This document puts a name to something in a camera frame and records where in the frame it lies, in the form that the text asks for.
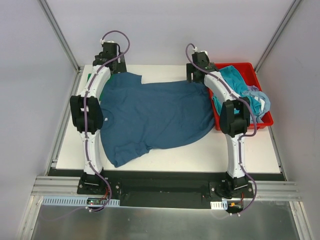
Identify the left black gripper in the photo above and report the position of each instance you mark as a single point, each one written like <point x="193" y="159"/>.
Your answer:
<point x="120" y="66"/>

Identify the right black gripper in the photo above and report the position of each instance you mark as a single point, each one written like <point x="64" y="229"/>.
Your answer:
<point x="191" y="74"/>

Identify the dark blue t-shirt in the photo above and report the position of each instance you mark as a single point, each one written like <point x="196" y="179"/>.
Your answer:
<point x="140" y="117"/>

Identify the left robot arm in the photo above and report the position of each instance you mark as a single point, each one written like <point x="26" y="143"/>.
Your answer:
<point x="87" y="116"/>

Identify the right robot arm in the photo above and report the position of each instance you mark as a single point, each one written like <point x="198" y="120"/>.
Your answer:
<point x="234" y="119"/>

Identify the teal t-shirt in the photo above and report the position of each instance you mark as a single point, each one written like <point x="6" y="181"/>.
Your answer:
<point x="234" y="79"/>

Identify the folded green t-shirt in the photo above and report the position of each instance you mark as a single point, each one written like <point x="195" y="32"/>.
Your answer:
<point x="97" y="86"/>

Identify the light blue t-shirt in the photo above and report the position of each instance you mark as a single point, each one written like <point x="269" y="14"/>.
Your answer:
<point x="259" y="102"/>

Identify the left aluminium frame post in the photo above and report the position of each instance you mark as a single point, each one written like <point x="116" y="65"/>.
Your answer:
<point x="59" y="34"/>

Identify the aluminium frame post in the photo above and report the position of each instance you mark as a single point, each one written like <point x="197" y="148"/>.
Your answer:
<point x="289" y="14"/>
<point x="59" y="34"/>

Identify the right aluminium frame post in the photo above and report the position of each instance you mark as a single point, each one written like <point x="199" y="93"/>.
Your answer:
<point x="289" y="14"/>

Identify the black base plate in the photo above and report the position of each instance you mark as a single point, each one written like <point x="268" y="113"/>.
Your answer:
<point x="153" y="200"/>

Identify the right white cable duct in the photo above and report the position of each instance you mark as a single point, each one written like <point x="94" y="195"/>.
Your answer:
<point x="219" y="205"/>

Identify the white cable duct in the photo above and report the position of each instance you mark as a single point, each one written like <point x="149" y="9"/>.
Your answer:
<point x="75" y="201"/>
<point x="219" y="205"/>

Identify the left white cable duct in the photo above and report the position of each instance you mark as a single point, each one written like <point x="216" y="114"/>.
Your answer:
<point x="75" y="201"/>

